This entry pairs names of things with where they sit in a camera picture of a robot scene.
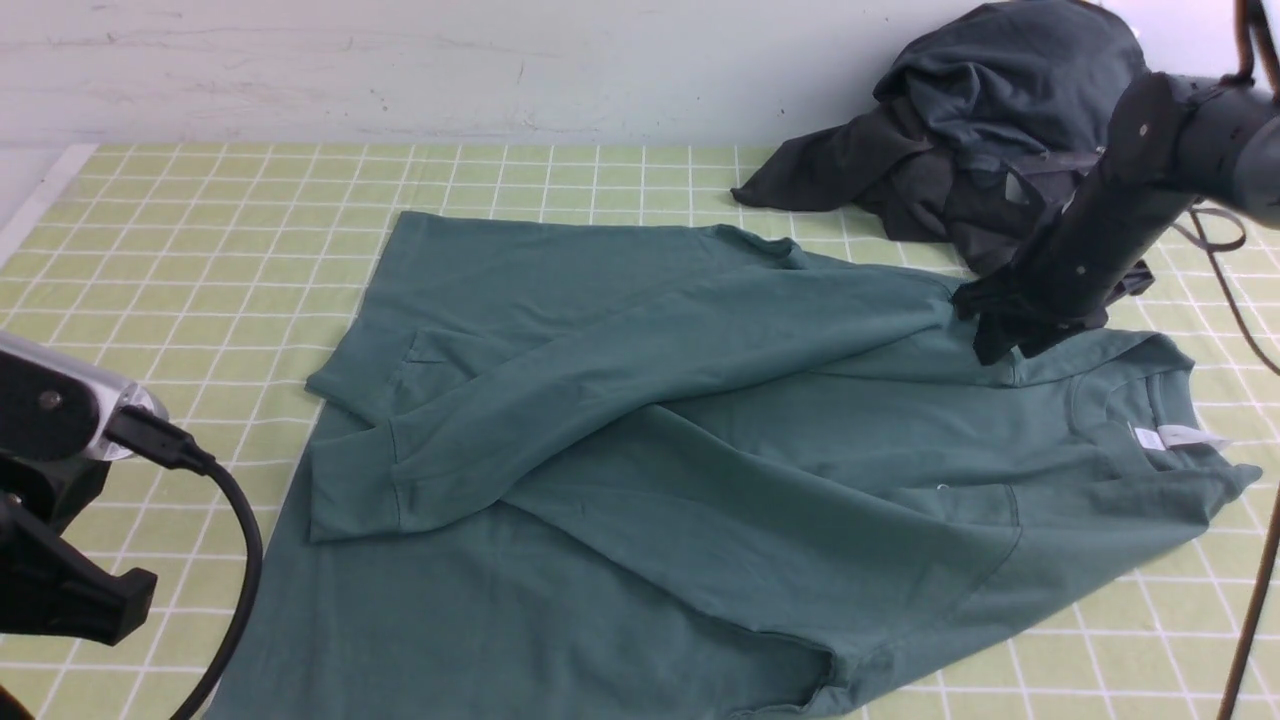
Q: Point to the dark brown garment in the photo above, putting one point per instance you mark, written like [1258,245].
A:
[887,163]

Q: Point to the dark grey sweatshirt pile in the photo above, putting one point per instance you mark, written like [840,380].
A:
[1016,80]

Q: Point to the green checkered tablecloth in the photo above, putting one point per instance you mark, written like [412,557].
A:
[221,276]

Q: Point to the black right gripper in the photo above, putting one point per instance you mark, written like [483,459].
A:
[1059,282]

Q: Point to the green long-sleeved shirt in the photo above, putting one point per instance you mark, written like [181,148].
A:
[573,472]

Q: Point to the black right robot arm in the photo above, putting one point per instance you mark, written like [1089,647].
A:
[1228,153]

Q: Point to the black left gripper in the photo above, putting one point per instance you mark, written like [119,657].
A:
[48,587]

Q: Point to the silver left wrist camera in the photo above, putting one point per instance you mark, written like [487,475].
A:
[55,406]

